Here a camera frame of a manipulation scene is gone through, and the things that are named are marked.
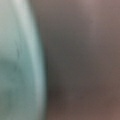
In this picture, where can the teal bowl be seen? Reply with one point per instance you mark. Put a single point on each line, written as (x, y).
(22, 66)

